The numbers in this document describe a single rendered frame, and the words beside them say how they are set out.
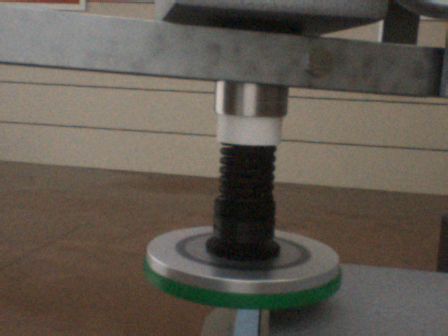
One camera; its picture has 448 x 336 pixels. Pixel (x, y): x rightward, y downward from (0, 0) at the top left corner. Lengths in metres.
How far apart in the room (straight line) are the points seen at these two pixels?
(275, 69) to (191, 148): 6.33
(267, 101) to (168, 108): 6.34
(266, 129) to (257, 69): 0.07
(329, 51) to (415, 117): 6.16
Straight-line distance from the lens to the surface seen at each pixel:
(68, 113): 7.38
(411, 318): 0.67
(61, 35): 0.55
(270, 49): 0.57
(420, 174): 6.80
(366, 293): 0.73
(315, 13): 0.54
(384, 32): 0.76
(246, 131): 0.59
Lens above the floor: 1.08
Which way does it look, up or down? 8 degrees down
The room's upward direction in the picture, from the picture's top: 3 degrees clockwise
